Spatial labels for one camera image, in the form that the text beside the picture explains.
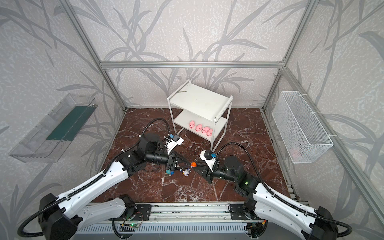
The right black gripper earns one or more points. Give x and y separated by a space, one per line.
208 173

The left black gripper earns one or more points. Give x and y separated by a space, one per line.
171 161

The pink pig toy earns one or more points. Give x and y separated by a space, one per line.
210 132
192 124
205 130
199 127

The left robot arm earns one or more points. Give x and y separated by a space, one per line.
60 217

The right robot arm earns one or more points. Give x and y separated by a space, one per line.
264 203

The white two-tier shelf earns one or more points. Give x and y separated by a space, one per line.
190 102

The white hooded Doraemon figure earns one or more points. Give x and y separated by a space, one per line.
185 172

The teal hooded Doraemon figure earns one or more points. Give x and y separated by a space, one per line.
169 172

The pink toy in basket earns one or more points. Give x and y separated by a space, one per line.
296 154

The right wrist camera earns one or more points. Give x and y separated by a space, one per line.
210 158

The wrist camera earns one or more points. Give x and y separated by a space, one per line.
172 142
210 158

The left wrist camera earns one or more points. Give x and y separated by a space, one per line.
172 142

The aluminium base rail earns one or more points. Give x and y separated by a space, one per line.
156 213

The white wire mesh basket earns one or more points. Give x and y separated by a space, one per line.
300 127

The clear plastic wall bin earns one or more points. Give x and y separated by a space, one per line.
48 141

